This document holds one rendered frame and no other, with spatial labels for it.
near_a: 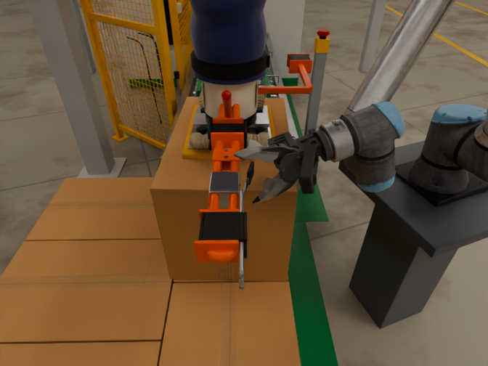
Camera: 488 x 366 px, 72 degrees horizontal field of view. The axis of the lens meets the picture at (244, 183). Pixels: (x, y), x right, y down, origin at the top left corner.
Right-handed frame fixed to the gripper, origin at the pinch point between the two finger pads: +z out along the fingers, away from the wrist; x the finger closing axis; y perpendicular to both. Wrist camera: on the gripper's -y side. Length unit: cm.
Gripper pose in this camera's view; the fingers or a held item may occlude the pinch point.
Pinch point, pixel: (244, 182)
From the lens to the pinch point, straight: 73.5
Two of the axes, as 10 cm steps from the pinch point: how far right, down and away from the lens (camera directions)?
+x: -2.8, -7.1, -6.5
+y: -2.4, -6.1, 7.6
